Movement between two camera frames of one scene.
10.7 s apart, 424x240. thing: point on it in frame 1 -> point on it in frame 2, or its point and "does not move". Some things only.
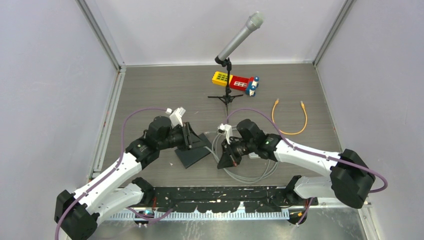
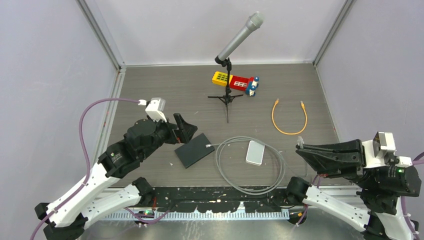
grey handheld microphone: (253, 22) does not move
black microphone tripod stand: (227, 98) does not move
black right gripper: (227, 157) -> (346, 154)
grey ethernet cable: (217, 156) -> (257, 193)
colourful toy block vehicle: (248, 84) does not move
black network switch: (189, 157) does not move
